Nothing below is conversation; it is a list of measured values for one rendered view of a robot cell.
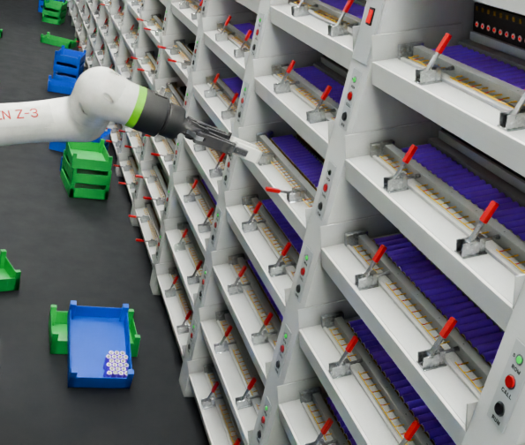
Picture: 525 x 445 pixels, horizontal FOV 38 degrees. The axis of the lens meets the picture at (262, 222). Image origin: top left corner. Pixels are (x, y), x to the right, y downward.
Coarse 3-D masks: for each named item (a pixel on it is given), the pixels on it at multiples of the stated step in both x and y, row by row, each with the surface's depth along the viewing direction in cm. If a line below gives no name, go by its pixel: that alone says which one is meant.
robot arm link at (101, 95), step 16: (80, 80) 156; (96, 80) 155; (112, 80) 156; (128, 80) 160; (80, 96) 156; (96, 96) 155; (112, 96) 156; (128, 96) 157; (144, 96) 159; (80, 112) 159; (96, 112) 157; (112, 112) 157; (128, 112) 158
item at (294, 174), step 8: (264, 136) 219; (256, 144) 218; (264, 144) 216; (272, 144) 213; (272, 152) 209; (280, 152) 207; (280, 160) 202; (288, 160) 201; (288, 168) 196; (296, 176) 191; (296, 184) 190; (304, 184) 186; (312, 192) 181; (312, 200) 180
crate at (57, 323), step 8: (56, 312) 275; (64, 312) 276; (128, 312) 282; (56, 320) 276; (64, 320) 277; (56, 328) 274; (64, 328) 275; (56, 336) 257; (64, 336) 270; (136, 336) 266; (56, 344) 258; (64, 344) 259; (136, 344) 267; (56, 352) 260; (64, 352) 260; (136, 352) 268
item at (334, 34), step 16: (272, 0) 207; (288, 0) 207; (304, 0) 202; (320, 0) 199; (336, 0) 197; (352, 0) 166; (272, 16) 207; (288, 16) 193; (304, 16) 191; (320, 16) 190; (336, 16) 181; (352, 16) 175; (288, 32) 196; (304, 32) 183; (320, 32) 173; (336, 32) 168; (352, 32) 153; (320, 48) 174; (336, 48) 164; (352, 48) 157
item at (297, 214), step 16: (240, 128) 220; (256, 128) 221; (272, 128) 222; (288, 128) 224; (256, 176) 208; (272, 176) 198; (272, 192) 194; (288, 208) 181; (304, 208) 179; (304, 224) 171
